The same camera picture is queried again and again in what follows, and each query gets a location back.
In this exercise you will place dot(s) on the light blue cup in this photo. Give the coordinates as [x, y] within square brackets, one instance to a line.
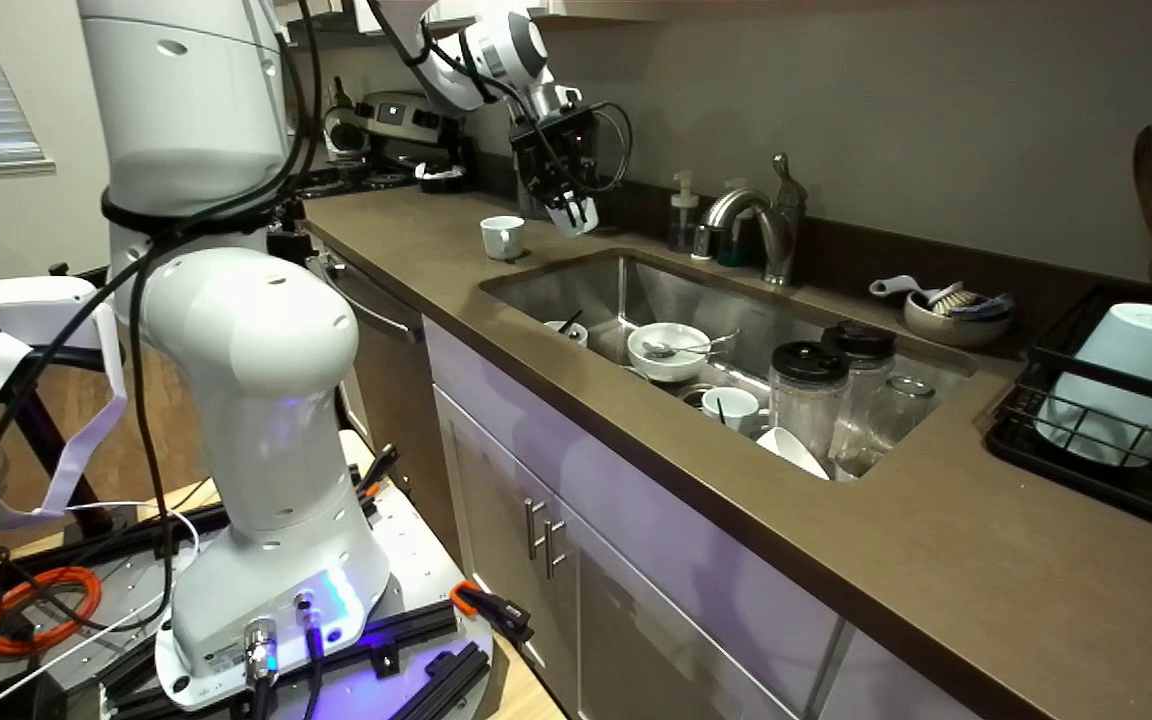
[1139, 354]

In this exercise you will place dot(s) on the dark kettle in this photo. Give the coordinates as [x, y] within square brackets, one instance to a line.
[342, 135]

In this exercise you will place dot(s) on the small white plate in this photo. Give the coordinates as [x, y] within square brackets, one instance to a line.
[564, 329]

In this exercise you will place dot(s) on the orange and black tool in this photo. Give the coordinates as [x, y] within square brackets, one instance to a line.
[498, 614]
[379, 472]

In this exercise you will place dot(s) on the wooden board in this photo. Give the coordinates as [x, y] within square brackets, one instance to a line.
[523, 685]

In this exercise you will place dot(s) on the metal spoon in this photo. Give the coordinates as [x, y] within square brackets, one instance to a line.
[658, 351]

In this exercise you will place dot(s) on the large white plate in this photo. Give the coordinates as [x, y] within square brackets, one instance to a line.
[790, 459]

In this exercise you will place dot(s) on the brushed metal faucet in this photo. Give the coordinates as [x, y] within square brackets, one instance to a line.
[787, 220]

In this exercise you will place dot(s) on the silver coffee machine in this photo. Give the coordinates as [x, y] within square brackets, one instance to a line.
[401, 123]

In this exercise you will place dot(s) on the white plastic panel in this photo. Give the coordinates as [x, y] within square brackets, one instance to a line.
[29, 305]

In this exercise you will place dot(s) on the black stand leg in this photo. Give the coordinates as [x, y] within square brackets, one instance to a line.
[39, 423]

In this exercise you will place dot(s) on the stainless steel sink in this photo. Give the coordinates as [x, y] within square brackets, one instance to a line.
[630, 284]

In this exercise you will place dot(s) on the grey bowl with utensils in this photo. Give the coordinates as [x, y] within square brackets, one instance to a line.
[958, 321]

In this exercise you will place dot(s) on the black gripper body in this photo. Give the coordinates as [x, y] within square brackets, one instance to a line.
[563, 150]

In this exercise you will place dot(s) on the small white cup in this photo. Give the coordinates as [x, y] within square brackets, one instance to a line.
[575, 220]

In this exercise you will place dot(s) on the dark built-in dishwasher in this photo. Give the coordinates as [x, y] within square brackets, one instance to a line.
[396, 384]

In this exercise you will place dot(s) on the clear soap dispenser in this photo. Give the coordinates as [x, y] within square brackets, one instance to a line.
[685, 226]

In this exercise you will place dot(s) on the white plastic scoop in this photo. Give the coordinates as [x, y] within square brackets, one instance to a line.
[889, 284]

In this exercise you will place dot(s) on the white bowl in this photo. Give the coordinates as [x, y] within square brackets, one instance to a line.
[663, 371]

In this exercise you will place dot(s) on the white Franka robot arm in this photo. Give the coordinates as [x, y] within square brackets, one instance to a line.
[271, 403]

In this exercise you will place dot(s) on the clear glass in sink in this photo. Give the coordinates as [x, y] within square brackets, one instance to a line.
[870, 403]

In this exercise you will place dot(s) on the white cup with coffee residue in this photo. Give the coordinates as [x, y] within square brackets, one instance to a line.
[730, 410]

